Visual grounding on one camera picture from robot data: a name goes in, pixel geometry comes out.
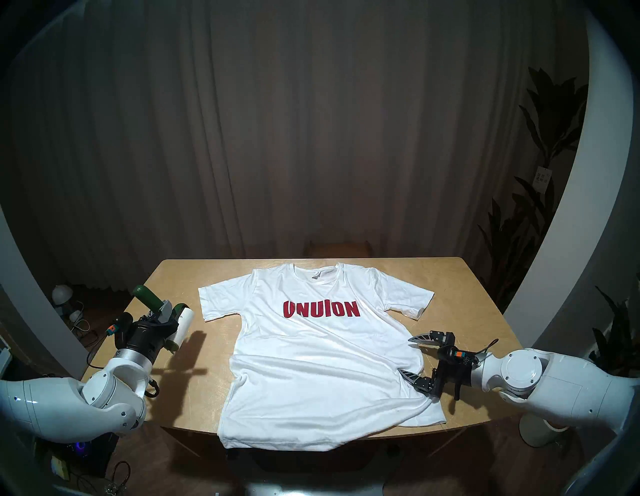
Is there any white mushroom lamp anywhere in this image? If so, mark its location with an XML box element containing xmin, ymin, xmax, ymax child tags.
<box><xmin>52</xmin><ymin>284</ymin><xmax>74</xmax><ymax>316</ymax></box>

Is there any brown wooden chair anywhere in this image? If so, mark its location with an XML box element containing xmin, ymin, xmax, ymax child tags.
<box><xmin>306</xmin><ymin>241</ymin><xmax>373</xmax><ymax>260</ymax></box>

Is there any white floor cable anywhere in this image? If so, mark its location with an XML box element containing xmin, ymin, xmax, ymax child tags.
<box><xmin>72</xmin><ymin>300</ymin><xmax>93</xmax><ymax>335</ymax></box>

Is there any white curved pillar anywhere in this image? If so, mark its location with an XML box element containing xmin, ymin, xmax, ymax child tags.
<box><xmin>0</xmin><ymin>205</ymin><xmax>92</xmax><ymax>378</ymax></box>
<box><xmin>502</xmin><ymin>15</ymin><xmax>640</xmax><ymax>353</ymax></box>

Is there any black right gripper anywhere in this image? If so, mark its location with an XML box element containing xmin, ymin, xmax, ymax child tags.
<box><xmin>397</xmin><ymin>330</ymin><xmax>475</xmax><ymax>401</ymax></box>

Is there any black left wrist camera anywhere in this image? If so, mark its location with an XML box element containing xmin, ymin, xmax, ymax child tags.
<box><xmin>105</xmin><ymin>312</ymin><xmax>134</xmax><ymax>339</ymax></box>

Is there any green handled lint roller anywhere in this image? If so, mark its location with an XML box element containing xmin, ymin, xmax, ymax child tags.
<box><xmin>131</xmin><ymin>285</ymin><xmax>195</xmax><ymax>355</ymax></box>

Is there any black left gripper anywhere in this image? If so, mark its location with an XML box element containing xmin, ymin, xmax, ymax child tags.
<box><xmin>115</xmin><ymin>299</ymin><xmax>179</xmax><ymax>363</ymax></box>

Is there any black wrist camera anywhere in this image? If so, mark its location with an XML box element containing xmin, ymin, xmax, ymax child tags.
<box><xmin>440</xmin><ymin>345</ymin><xmax>474</xmax><ymax>367</ymax></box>
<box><xmin>105</xmin><ymin>312</ymin><xmax>134</xmax><ymax>339</ymax></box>

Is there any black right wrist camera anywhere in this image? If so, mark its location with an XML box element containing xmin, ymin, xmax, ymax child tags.
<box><xmin>440</xmin><ymin>345</ymin><xmax>474</xmax><ymax>367</ymax></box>

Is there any black computer with rgb fans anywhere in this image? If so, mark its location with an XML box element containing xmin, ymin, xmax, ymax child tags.
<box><xmin>35</xmin><ymin>431</ymin><xmax>119</xmax><ymax>476</ymax></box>

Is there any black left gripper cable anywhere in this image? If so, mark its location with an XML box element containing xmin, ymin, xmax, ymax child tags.
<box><xmin>86</xmin><ymin>334</ymin><xmax>162</xmax><ymax>399</ymax></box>

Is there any plant in white pot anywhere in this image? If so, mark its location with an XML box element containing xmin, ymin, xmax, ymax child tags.
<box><xmin>520</xmin><ymin>285</ymin><xmax>640</xmax><ymax>447</ymax></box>

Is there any beige pleated curtain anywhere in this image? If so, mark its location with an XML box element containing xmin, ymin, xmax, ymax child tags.
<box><xmin>0</xmin><ymin>0</ymin><xmax>586</xmax><ymax>296</ymax></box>

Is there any white t-shirt red print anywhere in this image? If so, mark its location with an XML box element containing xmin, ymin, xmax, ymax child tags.
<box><xmin>198</xmin><ymin>262</ymin><xmax>447</xmax><ymax>452</ymax></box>

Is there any tall dark leafy plant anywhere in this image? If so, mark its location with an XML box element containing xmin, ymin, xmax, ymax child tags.
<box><xmin>477</xmin><ymin>67</ymin><xmax>590</xmax><ymax>311</ymax></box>

